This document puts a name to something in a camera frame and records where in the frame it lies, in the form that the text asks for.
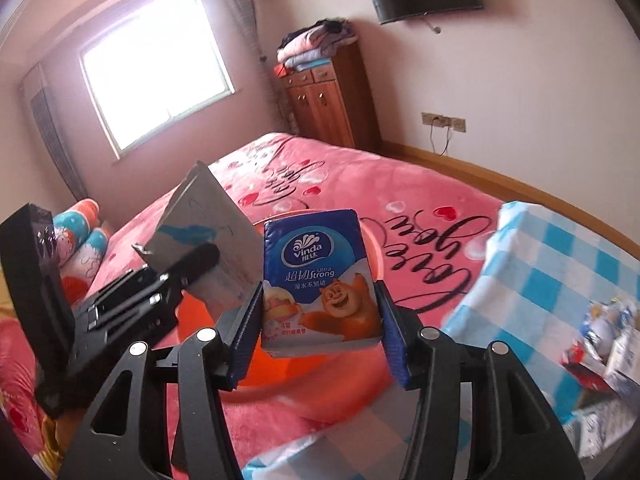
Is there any large silver foil bag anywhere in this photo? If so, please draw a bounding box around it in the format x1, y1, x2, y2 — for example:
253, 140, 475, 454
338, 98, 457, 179
134, 162, 262, 318

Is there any blue tissue pack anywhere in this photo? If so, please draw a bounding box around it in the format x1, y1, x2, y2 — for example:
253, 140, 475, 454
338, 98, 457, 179
262, 209, 382, 354

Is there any red snack wrapper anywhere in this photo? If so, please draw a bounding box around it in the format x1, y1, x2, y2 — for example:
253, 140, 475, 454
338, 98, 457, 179
561, 340, 613, 393

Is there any white blue snack bag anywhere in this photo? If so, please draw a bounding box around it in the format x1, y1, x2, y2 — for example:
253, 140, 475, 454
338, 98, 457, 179
604, 328, 639, 399

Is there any colourful pillow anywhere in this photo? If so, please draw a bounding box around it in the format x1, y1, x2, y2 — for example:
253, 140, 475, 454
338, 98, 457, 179
53, 198, 111, 304

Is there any crumpled silver wrapper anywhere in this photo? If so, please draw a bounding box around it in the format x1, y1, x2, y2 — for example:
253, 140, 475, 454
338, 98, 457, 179
579, 297, 639, 361

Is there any orange plastic bucket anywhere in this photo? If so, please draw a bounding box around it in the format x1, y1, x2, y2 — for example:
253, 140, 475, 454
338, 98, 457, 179
177, 220, 390, 420

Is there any blue checkered tablecloth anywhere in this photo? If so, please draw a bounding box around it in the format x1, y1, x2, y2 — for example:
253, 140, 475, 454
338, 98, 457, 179
242, 202, 639, 479

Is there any bright window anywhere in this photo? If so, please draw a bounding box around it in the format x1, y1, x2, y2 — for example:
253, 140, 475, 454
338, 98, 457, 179
80, 0, 235, 157

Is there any wooden cabinet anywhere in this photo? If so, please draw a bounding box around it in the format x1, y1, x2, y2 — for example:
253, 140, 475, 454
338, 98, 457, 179
280, 42, 381, 153

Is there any pink bed blanket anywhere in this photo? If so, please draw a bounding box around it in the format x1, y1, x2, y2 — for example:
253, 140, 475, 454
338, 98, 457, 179
1, 134, 499, 479

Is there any folded blankets stack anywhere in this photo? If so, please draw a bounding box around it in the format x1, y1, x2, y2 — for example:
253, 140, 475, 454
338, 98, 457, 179
277, 18, 358, 70

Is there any wall power outlet strip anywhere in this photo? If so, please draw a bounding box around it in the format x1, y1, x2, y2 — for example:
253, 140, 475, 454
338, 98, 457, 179
421, 112, 466, 133

